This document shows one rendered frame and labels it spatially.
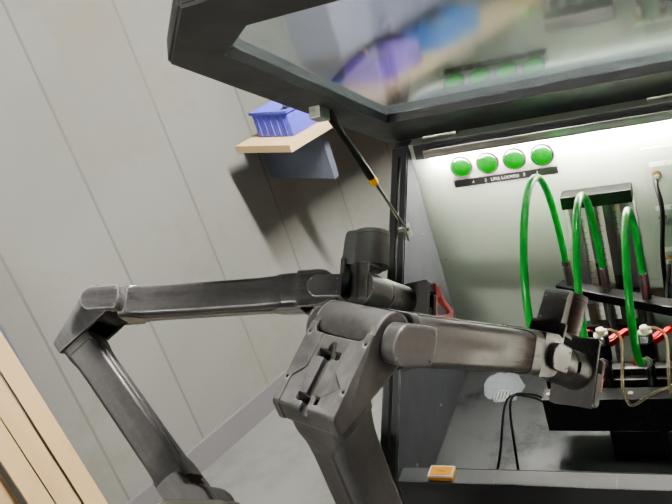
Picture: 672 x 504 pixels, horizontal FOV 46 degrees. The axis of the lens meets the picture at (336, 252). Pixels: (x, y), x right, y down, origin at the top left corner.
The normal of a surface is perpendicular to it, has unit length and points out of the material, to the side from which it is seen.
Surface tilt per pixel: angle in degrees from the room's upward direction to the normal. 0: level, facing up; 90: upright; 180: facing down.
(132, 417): 43
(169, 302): 47
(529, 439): 0
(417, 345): 95
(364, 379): 95
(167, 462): 34
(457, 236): 90
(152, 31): 90
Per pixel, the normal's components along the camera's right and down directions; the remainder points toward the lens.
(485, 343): 0.77, 0.07
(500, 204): -0.35, 0.48
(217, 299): -0.25, -0.28
